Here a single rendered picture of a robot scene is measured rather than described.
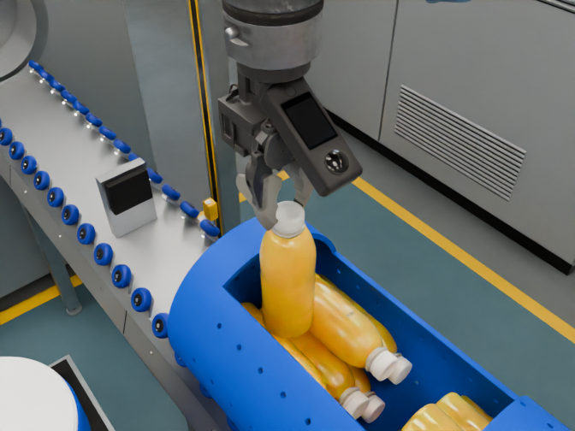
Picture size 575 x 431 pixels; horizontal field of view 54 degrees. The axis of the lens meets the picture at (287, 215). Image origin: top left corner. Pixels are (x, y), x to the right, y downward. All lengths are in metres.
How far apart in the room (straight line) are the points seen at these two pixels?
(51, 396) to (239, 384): 0.31
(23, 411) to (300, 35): 0.66
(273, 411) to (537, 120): 1.81
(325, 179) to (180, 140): 2.62
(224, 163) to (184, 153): 1.52
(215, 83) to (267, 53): 0.87
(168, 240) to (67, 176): 0.35
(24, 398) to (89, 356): 1.32
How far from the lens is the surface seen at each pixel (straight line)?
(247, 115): 0.58
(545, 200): 2.44
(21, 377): 0.96
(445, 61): 2.48
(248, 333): 0.72
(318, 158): 0.53
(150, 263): 1.19
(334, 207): 2.66
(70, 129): 1.62
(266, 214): 0.62
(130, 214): 1.24
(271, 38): 0.50
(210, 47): 1.33
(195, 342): 0.78
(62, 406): 0.91
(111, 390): 2.14
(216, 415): 0.98
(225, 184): 1.55
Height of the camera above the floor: 1.79
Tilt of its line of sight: 43 degrees down
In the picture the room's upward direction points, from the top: straight up
